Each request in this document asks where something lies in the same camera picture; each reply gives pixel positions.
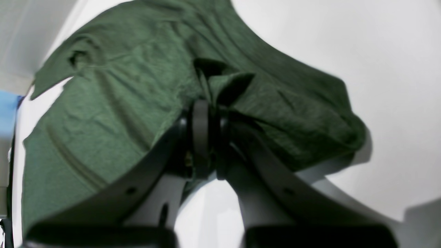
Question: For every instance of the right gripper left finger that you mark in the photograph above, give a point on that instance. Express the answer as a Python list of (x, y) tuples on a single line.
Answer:
[(139, 209)]

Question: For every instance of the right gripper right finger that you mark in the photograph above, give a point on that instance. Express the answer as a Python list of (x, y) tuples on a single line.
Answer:
[(279, 210)]

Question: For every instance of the green long-sleeve T-shirt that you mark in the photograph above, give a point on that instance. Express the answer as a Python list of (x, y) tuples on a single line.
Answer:
[(131, 70)]

